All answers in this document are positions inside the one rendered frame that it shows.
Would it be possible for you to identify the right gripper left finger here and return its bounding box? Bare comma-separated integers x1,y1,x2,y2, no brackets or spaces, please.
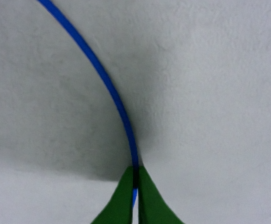
90,166,133,224

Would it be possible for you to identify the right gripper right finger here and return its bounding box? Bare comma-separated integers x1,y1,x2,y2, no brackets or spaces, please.
138,166,184,224

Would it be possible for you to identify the blue cable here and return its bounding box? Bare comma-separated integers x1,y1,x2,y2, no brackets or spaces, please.
37,0,139,207

